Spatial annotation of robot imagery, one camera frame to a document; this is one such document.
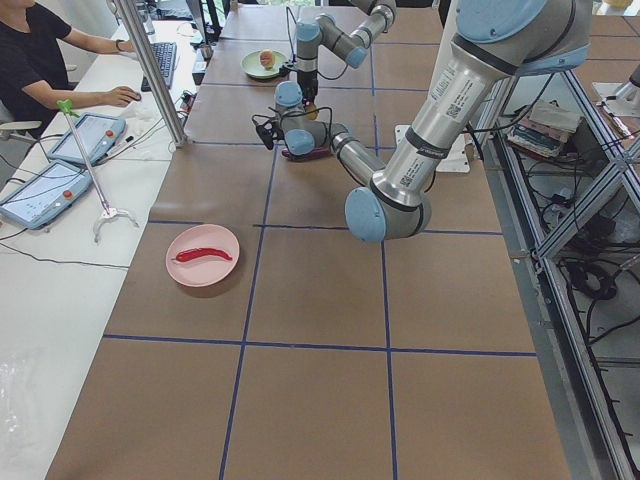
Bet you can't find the black keyboard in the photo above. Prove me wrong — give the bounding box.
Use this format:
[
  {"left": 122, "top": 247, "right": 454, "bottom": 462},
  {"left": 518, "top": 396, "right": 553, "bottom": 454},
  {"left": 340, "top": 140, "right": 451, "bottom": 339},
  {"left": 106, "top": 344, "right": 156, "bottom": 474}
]
[{"left": 151, "top": 42, "right": 178, "bottom": 89}]

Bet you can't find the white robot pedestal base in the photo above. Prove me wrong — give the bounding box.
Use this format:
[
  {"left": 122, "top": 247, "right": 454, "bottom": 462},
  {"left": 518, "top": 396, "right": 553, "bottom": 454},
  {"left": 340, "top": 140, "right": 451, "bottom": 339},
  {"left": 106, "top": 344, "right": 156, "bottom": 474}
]
[{"left": 394, "top": 124, "right": 471, "bottom": 174}]

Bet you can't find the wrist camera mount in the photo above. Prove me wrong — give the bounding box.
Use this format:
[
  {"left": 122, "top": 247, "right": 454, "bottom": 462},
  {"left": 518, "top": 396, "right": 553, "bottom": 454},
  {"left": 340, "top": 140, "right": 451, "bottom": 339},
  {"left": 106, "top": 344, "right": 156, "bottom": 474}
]
[
  {"left": 251, "top": 114, "right": 282, "bottom": 150},
  {"left": 278, "top": 60, "right": 299, "bottom": 77}
]

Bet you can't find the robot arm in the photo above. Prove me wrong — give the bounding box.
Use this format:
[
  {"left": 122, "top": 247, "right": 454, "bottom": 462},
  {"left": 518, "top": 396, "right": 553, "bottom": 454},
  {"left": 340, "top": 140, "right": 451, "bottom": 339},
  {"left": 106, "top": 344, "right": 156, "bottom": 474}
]
[
  {"left": 270, "top": 1, "right": 592, "bottom": 243},
  {"left": 294, "top": 1, "right": 397, "bottom": 105}
]

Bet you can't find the person in black shirt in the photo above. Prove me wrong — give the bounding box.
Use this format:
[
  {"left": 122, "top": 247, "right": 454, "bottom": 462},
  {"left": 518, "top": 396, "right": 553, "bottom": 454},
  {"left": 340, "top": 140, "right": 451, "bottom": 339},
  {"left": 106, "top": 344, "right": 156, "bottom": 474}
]
[{"left": 1, "top": 1, "right": 141, "bottom": 139}]

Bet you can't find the red yellow pomegranate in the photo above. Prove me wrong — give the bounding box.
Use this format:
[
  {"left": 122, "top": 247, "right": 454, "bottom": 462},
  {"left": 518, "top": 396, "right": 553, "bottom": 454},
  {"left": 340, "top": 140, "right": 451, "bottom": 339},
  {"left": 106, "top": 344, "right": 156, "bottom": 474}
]
[{"left": 304, "top": 102, "right": 318, "bottom": 121}]

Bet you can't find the teach pendant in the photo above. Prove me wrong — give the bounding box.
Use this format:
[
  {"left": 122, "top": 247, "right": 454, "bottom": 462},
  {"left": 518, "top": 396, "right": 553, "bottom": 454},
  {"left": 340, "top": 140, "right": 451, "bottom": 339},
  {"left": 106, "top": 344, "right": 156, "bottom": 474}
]
[
  {"left": 47, "top": 113, "right": 126, "bottom": 165},
  {"left": 1, "top": 160, "right": 92, "bottom": 230}
]

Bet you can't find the pink plate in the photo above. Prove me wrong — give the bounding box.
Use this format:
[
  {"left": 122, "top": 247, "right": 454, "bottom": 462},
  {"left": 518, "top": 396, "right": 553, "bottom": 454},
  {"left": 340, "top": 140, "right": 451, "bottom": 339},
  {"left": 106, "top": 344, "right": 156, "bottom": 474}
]
[{"left": 165, "top": 224, "right": 240, "bottom": 287}]

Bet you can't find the stack of books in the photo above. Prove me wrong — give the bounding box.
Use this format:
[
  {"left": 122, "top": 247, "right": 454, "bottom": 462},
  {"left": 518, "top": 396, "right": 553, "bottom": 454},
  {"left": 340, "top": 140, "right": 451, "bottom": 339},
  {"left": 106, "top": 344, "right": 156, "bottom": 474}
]
[{"left": 506, "top": 100, "right": 582, "bottom": 158}]

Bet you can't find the reacher grabber tool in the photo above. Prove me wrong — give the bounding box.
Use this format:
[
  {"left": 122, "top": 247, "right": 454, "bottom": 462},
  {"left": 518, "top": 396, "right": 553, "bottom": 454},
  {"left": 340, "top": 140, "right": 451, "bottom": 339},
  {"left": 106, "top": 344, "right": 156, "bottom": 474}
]
[{"left": 56, "top": 99, "right": 139, "bottom": 244}]

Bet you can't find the red chili pepper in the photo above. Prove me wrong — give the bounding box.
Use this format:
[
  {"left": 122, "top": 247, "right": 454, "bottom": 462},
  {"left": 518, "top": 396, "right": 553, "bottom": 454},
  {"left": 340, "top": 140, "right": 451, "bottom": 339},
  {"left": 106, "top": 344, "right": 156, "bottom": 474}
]
[{"left": 172, "top": 247, "right": 233, "bottom": 263}]

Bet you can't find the upper teach pendant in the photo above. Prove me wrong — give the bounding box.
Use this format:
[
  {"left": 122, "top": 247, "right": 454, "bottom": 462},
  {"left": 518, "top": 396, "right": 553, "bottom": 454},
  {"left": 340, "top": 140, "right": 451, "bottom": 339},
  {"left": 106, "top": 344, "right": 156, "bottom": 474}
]
[{"left": 47, "top": 113, "right": 126, "bottom": 165}]

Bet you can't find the green plate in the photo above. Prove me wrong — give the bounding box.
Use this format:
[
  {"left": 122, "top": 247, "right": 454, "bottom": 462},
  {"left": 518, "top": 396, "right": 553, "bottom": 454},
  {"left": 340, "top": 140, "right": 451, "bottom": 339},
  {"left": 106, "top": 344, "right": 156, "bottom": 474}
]
[{"left": 241, "top": 49, "right": 288, "bottom": 80}]

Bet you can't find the purple eggplant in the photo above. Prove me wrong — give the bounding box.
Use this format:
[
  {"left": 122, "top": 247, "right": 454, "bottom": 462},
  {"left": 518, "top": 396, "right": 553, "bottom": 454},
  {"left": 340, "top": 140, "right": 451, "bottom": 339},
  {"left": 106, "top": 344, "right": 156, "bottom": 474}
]
[{"left": 281, "top": 147, "right": 332, "bottom": 162}]

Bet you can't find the peach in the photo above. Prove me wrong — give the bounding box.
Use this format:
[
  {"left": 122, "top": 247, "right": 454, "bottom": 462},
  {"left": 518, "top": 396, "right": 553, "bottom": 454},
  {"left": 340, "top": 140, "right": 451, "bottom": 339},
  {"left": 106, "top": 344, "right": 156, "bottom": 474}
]
[{"left": 259, "top": 49, "right": 276, "bottom": 70}]

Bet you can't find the aluminium frame post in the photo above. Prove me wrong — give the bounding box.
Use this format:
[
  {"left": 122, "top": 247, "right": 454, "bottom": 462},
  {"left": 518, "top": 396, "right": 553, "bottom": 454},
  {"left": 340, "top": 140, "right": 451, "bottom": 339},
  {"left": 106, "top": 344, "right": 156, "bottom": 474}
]
[{"left": 114, "top": 0, "right": 187, "bottom": 148}]

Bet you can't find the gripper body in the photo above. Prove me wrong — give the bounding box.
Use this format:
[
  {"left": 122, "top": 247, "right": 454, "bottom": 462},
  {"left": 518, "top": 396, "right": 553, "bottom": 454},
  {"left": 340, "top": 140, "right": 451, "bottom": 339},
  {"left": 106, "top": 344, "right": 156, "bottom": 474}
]
[{"left": 297, "top": 70, "right": 318, "bottom": 98}]

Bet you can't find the lower teach pendant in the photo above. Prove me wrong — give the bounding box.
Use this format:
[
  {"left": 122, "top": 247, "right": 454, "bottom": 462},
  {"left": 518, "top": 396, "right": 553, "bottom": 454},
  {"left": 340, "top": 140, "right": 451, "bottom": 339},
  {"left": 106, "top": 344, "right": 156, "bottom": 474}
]
[{"left": 1, "top": 160, "right": 92, "bottom": 230}]

